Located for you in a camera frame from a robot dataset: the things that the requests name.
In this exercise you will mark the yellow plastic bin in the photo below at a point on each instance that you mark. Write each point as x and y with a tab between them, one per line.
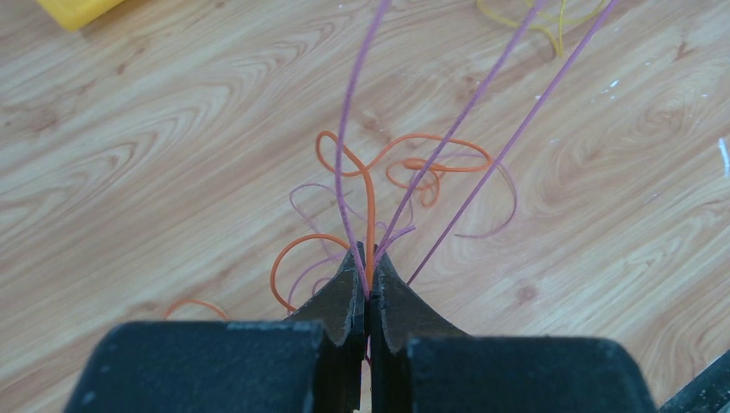
74	14

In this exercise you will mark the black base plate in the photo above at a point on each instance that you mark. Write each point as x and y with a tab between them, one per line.
708	392

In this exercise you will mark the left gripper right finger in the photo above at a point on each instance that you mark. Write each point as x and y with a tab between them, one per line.
423	363

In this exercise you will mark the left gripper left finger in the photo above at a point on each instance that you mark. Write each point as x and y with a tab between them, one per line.
310	361

